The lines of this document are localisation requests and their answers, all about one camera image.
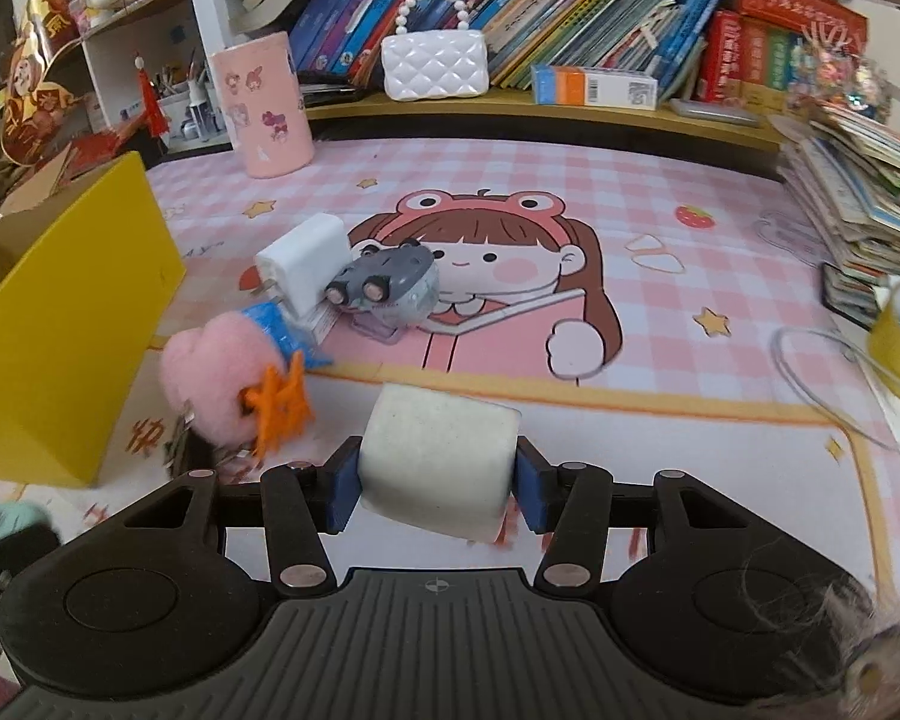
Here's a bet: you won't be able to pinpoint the grey flat case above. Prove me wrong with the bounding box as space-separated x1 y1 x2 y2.
667 99 762 128

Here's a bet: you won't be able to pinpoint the stack of picture books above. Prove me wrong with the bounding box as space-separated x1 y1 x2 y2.
776 101 900 316

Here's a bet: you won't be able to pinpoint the red and gold figure poster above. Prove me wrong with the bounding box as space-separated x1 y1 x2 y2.
0 0 91 166

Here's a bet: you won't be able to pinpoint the grey toy animal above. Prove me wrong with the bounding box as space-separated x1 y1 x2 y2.
324 238 442 332

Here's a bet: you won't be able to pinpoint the blue crinkled wrapper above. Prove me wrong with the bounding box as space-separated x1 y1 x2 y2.
244 300 332 370

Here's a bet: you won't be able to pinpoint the red dictionaries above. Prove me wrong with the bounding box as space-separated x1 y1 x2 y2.
701 0 871 106

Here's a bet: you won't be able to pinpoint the teal cloth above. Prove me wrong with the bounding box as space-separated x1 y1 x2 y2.
0 501 50 550

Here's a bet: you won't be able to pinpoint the pink plush toy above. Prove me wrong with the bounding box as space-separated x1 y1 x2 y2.
157 313 316 462

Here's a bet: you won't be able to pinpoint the pink printed desk mat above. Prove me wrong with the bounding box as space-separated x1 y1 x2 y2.
82 136 900 593

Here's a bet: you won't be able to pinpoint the white quilted pearl-handle handbag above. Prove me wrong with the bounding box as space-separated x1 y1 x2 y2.
380 0 490 102

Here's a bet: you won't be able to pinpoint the white charger adapter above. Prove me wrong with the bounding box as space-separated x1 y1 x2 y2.
255 214 353 320

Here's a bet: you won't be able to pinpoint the red tassel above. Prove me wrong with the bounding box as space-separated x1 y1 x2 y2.
135 52 170 140

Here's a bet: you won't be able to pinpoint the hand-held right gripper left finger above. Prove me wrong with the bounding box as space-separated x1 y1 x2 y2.
116 439 365 593

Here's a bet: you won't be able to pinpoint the clear cable loop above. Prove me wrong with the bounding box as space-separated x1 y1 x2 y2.
769 326 900 455

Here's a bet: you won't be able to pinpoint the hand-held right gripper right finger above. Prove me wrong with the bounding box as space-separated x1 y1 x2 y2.
516 436 758 592

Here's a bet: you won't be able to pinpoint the yellow tape roll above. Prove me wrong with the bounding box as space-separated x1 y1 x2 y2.
866 277 900 391

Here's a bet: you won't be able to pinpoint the white organiser with pens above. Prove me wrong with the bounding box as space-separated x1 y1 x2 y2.
154 45 222 143

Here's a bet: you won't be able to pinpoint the wooden bookshelf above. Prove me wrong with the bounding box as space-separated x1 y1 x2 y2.
300 0 900 166

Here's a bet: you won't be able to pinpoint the pink cylindrical pen holder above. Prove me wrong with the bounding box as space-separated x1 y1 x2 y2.
208 30 316 179

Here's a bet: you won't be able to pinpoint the orange and white carton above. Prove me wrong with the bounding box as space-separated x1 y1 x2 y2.
531 64 659 112

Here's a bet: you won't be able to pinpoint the holographic sticker ornament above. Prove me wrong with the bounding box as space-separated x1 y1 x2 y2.
791 22 895 121

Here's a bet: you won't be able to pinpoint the row of colourful books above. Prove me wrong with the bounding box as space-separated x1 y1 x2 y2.
289 0 728 91

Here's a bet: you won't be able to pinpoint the white foam block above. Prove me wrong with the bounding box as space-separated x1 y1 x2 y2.
358 382 522 545

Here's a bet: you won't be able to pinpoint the yellow cardboard box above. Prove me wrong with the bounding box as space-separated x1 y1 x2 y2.
0 152 187 487

